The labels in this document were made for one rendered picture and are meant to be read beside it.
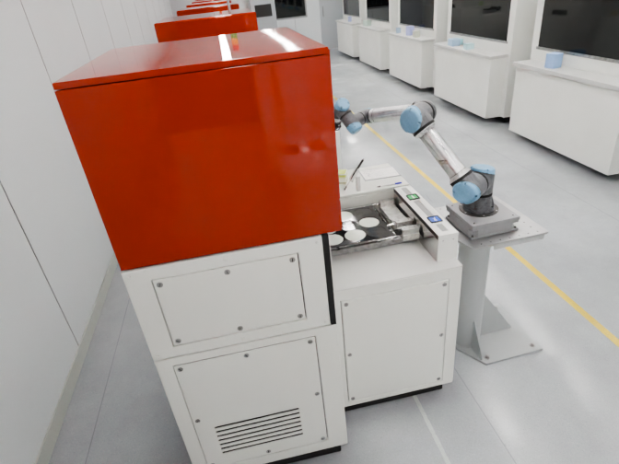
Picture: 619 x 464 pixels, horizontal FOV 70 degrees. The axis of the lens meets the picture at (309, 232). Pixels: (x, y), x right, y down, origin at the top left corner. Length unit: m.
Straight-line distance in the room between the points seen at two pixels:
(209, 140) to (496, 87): 5.70
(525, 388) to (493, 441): 0.39
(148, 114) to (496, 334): 2.34
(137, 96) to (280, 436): 1.53
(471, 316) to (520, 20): 4.66
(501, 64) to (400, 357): 5.06
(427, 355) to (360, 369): 0.35
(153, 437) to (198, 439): 0.58
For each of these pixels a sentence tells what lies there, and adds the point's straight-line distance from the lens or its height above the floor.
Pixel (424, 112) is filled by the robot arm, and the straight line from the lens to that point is 2.19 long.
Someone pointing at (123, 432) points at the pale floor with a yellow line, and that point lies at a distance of 2.77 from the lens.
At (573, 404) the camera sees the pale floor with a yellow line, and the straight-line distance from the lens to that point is 2.74.
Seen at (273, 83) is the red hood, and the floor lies 1.74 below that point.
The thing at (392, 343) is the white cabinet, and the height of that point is 0.45.
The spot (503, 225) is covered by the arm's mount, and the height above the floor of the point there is 0.86.
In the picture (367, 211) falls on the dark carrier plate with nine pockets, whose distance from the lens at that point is 2.36.
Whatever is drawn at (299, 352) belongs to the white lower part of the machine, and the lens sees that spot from 1.81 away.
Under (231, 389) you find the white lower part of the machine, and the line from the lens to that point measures 1.91.
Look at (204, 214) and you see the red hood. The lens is 1.44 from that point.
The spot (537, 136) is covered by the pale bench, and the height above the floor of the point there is 0.15.
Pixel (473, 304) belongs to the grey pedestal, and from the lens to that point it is 2.65.
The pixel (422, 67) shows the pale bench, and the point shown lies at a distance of 8.63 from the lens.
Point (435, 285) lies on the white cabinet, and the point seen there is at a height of 0.74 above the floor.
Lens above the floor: 1.98
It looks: 29 degrees down
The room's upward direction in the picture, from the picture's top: 6 degrees counter-clockwise
